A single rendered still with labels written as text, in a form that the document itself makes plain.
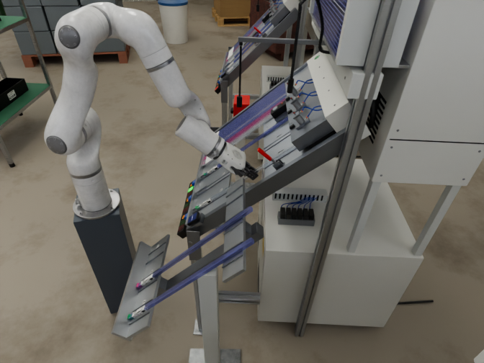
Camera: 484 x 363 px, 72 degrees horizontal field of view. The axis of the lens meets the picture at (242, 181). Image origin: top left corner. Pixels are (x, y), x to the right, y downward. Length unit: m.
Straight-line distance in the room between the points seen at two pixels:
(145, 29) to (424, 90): 0.78
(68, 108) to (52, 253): 1.37
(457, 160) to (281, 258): 0.73
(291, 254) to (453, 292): 1.24
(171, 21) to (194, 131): 4.83
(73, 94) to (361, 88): 0.87
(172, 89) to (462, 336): 1.89
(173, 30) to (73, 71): 4.81
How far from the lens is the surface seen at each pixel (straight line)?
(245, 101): 2.13
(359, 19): 0.92
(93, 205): 1.49
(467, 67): 1.09
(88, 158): 1.38
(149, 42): 1.04
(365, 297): 1.72
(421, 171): 1.23
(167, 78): 1.06
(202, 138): 1.13
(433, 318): 2.22
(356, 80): 0.95
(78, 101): 1.22
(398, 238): 1.60
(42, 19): 5.28
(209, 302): 1.18
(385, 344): 2.02
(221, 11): 6.99
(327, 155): 1.09
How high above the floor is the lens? 1.69
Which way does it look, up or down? 39 degrees down
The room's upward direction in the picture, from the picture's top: 2 degrees clockwise
